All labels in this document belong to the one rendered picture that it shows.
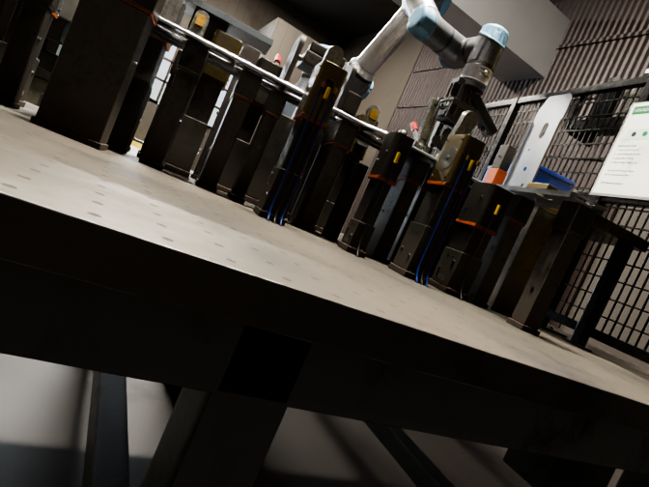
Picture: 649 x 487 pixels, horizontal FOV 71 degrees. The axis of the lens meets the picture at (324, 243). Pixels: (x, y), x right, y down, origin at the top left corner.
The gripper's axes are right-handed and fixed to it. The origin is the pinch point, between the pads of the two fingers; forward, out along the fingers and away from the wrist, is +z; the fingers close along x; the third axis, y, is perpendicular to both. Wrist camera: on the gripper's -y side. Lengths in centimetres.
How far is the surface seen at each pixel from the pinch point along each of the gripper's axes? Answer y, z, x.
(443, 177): 8.5, 7.9, 18.1
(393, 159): 20.4, 9.0, 15.6
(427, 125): 0.3, -10.8, -19.9
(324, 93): 40.9, 3.5, 17.6
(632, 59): -177, -149, -149
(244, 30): 60, -13, -32
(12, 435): 74, 102, 0
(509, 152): -29.8, -15.4, -18.9
